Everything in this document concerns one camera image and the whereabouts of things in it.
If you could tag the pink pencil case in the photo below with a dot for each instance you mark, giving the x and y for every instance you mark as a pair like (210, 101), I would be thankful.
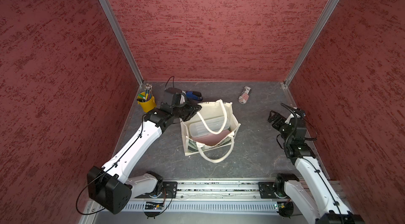
(212, 139)

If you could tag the corner aluminium post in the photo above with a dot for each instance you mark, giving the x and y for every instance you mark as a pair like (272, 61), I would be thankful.
(112, 19)
(318, 27)

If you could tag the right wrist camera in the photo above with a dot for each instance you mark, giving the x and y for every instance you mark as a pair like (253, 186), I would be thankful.
(295, 112)

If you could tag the yellow pen cup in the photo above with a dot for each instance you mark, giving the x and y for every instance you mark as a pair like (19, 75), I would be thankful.
(146, 99)

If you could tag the right corner aluminium post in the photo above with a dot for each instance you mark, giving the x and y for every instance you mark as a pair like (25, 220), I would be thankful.
(318, 27)

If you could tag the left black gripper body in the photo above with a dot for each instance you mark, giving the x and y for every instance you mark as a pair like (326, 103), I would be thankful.
(185, 111)

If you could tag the clear ribbed pencil case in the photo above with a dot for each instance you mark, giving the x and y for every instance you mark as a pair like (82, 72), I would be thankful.
(216, 124)

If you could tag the floral canvas tote bag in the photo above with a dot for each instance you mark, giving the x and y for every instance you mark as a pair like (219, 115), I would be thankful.
(210, 110)

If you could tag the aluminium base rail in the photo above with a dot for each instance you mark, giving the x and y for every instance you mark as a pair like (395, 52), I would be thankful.
(223, 196)

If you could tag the blue black stapler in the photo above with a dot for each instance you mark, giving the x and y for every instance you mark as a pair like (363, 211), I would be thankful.
(194, 95)

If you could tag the left corner aluminium post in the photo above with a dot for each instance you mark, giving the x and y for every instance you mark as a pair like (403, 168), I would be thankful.
(112, 19)

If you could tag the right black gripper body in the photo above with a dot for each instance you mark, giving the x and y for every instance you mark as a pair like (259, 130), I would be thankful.
(280, 125)

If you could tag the flag pattern can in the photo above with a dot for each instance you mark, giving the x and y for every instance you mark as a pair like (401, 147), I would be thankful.
(245, 95)

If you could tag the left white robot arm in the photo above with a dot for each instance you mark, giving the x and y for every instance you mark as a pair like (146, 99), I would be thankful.
(110, 185)

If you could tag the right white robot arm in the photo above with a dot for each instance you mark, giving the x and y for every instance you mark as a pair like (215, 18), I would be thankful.
(320, 204)

